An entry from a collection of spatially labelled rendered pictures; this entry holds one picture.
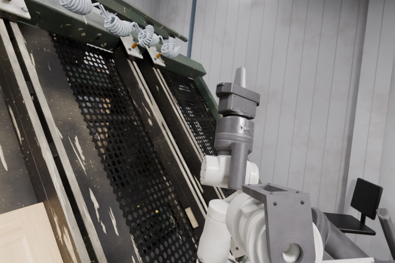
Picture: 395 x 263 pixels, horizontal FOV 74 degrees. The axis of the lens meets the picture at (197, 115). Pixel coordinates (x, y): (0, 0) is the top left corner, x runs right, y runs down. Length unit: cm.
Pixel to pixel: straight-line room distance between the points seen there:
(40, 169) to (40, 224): 12
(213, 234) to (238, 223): 33
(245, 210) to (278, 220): 6
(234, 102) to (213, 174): 17
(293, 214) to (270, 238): 3
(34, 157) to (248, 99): 53
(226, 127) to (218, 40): 381
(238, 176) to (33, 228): 45
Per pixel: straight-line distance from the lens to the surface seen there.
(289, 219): 23
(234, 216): 30
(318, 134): 374
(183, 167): 111
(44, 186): 71
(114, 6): 187
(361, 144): 364
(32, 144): 74
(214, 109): 198
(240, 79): 64
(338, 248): 50
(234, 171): 54
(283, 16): 410
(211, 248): 64
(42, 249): 70
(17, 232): 68
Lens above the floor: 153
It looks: 1 degrees down
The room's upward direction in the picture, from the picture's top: 6 degrees clockwise
